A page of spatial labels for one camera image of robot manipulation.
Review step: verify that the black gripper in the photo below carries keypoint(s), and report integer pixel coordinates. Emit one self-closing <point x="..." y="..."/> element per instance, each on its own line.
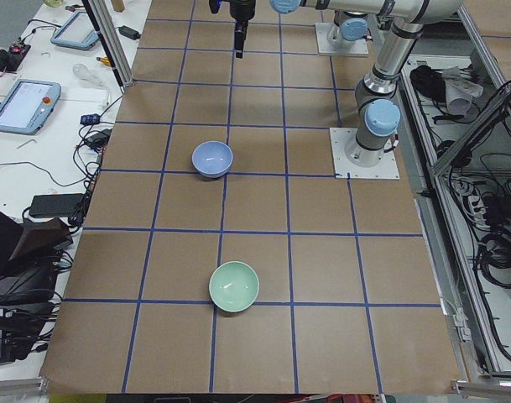
<point x="242" y="9"/>

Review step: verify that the green ceramic bowl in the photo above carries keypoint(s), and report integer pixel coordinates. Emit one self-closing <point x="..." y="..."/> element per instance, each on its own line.
<point x="234" y="286"/>

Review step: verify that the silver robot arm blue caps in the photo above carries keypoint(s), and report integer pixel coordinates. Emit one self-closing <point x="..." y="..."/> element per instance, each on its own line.
<point x="379" y="117"/>

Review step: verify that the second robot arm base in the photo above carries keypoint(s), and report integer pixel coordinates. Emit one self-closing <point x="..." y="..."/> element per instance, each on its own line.
<point x="352" y="25"/>

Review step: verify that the blue ceramic bowl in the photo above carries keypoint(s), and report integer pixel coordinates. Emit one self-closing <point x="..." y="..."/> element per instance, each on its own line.
<point x="212" y="159"/>

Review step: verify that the small black power adapter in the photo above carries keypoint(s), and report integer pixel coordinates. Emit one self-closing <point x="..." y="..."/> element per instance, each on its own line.
<point x="128" y="32"/>

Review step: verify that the far blue teach pendant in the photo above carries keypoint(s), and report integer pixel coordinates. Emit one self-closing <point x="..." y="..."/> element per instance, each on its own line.
<point x="76" y="33"/>

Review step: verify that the blue teach pendant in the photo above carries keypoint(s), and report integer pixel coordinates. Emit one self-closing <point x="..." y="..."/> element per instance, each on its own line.
<point x="76" y="33"/>
<point x="28" y="105"/>

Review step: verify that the clear plastic bottle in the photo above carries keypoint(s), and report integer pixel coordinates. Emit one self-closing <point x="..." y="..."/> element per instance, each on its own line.
<point x="81" y="72"/>

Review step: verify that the small blue usb device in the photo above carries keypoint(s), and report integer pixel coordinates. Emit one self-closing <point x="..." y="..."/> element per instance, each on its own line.
<point x="90" y="119"/>

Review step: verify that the black cloth bundle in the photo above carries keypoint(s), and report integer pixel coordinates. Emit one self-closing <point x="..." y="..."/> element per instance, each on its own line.
<point x="428" y="83"/>

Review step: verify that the near blue teach pendant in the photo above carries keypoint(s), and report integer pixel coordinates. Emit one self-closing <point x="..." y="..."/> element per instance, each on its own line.
<point x="28" y="105"/>

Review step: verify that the crumpled white paper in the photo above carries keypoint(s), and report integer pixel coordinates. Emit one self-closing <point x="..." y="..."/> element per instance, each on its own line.
<point x="459" y="91"/>

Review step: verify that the silver hex key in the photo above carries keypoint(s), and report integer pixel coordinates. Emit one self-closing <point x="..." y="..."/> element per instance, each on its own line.
<point x="28" y="142"/>

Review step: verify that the black power adapter brick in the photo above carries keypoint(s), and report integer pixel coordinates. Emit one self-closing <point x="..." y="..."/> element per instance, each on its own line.
<point x="55" y="205"/>

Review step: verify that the white power strip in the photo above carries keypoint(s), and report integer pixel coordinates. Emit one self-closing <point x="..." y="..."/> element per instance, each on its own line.
<point x="473" y="205"/>

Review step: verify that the black monitor stand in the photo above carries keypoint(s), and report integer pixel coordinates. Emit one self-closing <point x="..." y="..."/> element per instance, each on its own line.
<point x="32" y="256"/>

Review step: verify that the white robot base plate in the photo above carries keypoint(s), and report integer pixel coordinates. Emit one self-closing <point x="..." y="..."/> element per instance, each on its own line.
<point x="350" y="161"/>

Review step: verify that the aluminium frame post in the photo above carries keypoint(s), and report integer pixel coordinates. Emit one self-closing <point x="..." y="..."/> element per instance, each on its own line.
<point x="101" y="21"/>

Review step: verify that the aluminium diagonal frame strut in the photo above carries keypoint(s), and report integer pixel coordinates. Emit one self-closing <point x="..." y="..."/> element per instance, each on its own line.
<point x="497" y="109"/>

